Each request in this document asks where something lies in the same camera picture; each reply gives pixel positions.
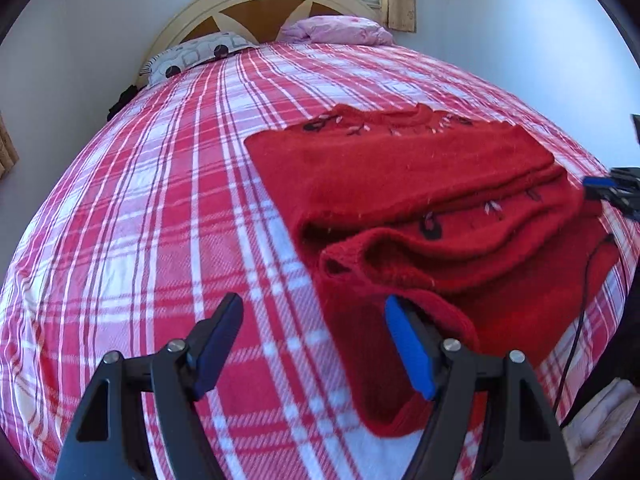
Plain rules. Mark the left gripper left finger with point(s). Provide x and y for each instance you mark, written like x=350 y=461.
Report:
x=132 y=403

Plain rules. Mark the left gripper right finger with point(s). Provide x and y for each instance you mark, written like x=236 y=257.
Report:
x=519 y=435

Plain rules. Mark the red knitted sweater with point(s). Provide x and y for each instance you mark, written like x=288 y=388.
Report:
x=474 y=222

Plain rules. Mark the red white plaid bedsheet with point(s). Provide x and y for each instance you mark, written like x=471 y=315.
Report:
x=162 y=213

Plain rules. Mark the beige side window curtain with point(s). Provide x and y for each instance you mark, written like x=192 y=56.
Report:
x=8 y=154

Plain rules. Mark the pink pillow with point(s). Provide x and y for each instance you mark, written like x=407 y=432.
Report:
x=336 y=29

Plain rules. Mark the black item beside bed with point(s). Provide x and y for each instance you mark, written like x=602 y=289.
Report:
x=124 y=99

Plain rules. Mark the white black patterned pillow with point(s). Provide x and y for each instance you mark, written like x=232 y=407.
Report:
x=180 y=58

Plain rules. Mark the cream wooden headboard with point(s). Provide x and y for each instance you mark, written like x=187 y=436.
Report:
x=256 y=20

